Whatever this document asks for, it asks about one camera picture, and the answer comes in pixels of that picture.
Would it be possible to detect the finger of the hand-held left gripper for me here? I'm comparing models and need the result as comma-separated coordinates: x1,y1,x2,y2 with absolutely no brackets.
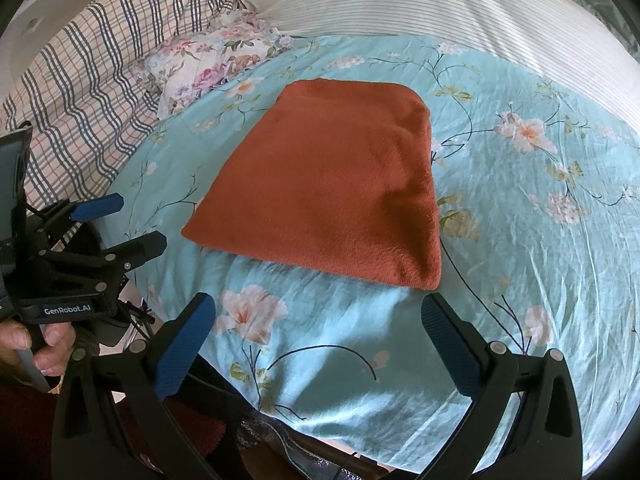
67,194,125,222
97,231,168,273

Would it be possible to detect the light blue floral bedsheet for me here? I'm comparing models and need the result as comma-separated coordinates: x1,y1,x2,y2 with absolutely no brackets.
97,34,640,476

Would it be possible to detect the white striped quilt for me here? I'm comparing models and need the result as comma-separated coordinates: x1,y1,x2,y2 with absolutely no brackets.
232,0,640,133

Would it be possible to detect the plaid blanket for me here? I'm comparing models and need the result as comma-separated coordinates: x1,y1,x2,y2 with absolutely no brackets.
0,0,251,208

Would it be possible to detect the person's left hand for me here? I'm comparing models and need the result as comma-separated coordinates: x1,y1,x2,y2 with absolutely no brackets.
0,320,77,392

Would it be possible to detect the orange knit sweater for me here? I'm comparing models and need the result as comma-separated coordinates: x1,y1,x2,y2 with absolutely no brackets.
180,78,443,292

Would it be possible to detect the pink floral pillow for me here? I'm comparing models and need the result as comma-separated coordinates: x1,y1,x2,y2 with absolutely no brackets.
142,10,296,120

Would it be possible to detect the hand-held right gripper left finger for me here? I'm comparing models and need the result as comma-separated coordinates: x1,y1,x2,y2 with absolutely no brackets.
50,291,237,480

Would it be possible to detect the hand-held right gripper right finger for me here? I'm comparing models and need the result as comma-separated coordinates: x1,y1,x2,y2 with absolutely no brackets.
421,292,584,480

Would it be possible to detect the person's dark red clothing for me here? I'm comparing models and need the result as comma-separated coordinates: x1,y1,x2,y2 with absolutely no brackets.
0,375,226,480

